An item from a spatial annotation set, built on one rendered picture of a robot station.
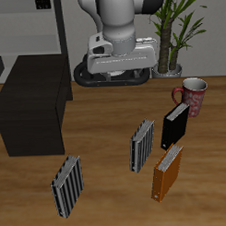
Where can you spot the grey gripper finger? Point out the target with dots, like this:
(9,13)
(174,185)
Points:
(137,73)
(106,76)

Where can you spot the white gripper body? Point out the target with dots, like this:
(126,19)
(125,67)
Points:
(122,59)

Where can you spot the black book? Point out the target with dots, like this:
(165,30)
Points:
(175,128)

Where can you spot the grey striped book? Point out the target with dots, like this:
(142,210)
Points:
(67,187)
(142,146)

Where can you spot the orange book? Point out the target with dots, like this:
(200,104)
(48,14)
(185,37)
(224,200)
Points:
(166,176)

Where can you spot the green pot plant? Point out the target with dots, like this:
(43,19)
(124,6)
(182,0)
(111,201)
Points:
(169,33)

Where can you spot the red and white mug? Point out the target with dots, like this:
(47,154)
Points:
(194,96)

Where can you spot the dark brown desk caddy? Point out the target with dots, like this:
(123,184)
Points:
(33,105)

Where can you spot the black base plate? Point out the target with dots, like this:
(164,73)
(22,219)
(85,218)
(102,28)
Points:
(86,76)

